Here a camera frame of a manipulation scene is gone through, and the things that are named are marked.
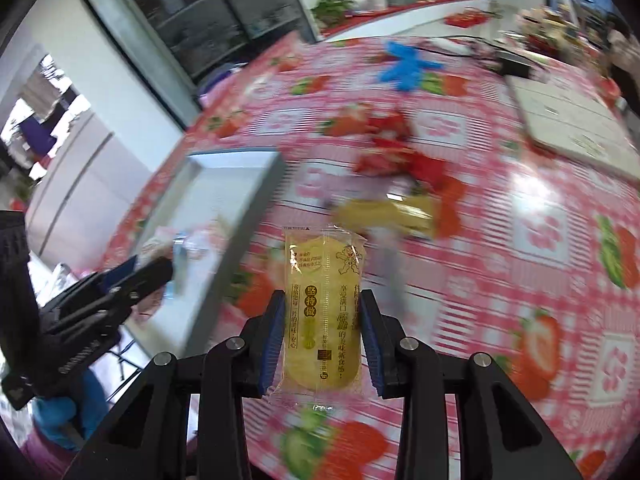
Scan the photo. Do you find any white tablet case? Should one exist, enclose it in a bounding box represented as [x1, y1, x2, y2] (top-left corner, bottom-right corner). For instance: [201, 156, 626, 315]
[506, 76, 639, 182]

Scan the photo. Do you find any green potted plant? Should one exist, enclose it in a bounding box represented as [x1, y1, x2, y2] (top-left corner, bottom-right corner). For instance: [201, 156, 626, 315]
[311, 0, 356, 29]

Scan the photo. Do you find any blue rubber glove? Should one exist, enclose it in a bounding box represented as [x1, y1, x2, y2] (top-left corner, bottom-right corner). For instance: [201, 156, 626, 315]
[378, 41, 444, 92]

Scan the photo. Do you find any gold stick snack packet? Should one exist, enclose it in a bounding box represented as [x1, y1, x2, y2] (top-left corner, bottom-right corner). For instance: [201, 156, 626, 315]
[331, 195, 440, 238]

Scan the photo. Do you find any glass display cabinet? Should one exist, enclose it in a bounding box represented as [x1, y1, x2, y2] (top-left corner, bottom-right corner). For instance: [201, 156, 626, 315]
[69, 0, 319, 92]

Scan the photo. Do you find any strawberry pattern tablecloth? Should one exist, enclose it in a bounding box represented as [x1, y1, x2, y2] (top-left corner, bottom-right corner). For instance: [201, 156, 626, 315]
[103, 34, 639, 479]

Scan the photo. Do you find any red candy wrapper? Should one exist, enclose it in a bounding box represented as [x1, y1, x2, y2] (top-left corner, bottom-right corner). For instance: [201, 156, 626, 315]
[352, 108, 448, 192]

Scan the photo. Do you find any yellow rice cracker packet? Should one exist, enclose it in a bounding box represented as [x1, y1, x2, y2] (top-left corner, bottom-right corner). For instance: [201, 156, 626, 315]
[282, 226, 367, 396]

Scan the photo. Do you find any left blue gloved hand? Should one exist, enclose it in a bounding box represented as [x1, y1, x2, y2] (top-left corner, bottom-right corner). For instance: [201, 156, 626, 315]
[32, 368, 108, 452]

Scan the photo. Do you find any black power adapter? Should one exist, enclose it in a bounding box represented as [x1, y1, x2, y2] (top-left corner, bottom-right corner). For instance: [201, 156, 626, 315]
[497, 53, 535, 79]

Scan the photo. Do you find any grey white storage box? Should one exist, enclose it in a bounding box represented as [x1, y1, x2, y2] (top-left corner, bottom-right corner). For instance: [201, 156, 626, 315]
[126, 148, 286, 358]

